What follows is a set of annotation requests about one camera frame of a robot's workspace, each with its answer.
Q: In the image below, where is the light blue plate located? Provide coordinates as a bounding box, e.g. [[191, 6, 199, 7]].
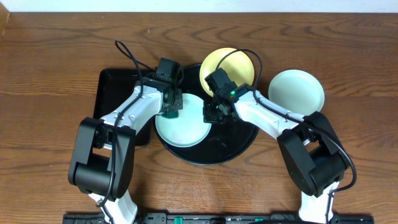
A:
[[268, 69, 325, 115], [155, 93, 211, 147]]

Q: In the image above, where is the yellow plate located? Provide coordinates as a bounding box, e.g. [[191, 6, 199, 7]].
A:
[[200, 47, 254, 97]]

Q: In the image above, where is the light blue plate front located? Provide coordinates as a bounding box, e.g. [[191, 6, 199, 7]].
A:
[[268, 69, 325, 115]]

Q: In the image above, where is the green yellow sponge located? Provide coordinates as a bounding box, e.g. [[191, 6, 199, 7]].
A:
[[162, 111, 178, 119]]

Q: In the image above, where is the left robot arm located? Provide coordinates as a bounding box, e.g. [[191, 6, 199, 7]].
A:
[[68, 58, 183, 223]]

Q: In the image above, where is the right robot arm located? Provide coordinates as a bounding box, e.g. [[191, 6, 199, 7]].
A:
[[203, 68, 350, 223]]

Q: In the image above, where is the black round tray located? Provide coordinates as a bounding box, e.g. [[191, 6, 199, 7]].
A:
[[153, 64, 259, 165]]

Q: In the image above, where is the black rectangular tray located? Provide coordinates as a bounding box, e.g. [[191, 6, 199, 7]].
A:
[[93, 68, 156, 146]]

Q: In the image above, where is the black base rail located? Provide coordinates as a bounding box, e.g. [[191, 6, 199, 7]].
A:
[[62, 213, 374, 224]]

